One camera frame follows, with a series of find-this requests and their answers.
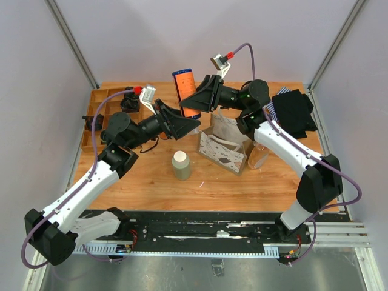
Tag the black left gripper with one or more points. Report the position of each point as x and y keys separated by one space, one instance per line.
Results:
x=179 y=126

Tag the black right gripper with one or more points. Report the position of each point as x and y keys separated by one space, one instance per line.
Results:
x=208 y=94

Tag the cream bottle beige cap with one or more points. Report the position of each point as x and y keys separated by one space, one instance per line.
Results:
x=181 y=165

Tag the beige canvas bag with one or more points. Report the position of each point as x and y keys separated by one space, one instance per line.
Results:
x=223 y=144

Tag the blue white striped cloth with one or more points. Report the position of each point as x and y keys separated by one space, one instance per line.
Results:
x=270 y=108

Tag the wooden compartment tray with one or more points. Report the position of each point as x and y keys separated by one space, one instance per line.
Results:
x=102 y=105

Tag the clear bottle pink cap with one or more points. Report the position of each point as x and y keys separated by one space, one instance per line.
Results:
x=257 y=156

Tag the black garment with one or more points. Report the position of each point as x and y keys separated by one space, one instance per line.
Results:
x=294 y=111

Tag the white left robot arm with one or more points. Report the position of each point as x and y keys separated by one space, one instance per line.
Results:
x=57 y=230

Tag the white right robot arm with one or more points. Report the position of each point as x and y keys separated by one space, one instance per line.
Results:
x=320 y=176

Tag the rolled tie dark blue dotted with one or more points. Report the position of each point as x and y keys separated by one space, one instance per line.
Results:
x=130 y=105

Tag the rolled tie green pattern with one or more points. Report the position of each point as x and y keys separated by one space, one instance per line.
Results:
x=130 y=90

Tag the rolled tie orange pattern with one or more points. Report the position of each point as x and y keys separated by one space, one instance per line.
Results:
x=89 y=122

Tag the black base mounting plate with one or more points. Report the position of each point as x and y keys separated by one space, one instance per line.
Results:
x=206 y=232

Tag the left aluminium frame post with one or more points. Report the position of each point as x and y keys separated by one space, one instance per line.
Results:
x=59 y=18

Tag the aluminium frame post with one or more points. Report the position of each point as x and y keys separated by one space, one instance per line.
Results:
x=59 y=18
x=348 y=23

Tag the right aluminium frame post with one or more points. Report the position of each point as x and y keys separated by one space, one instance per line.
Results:
x=348 y=23

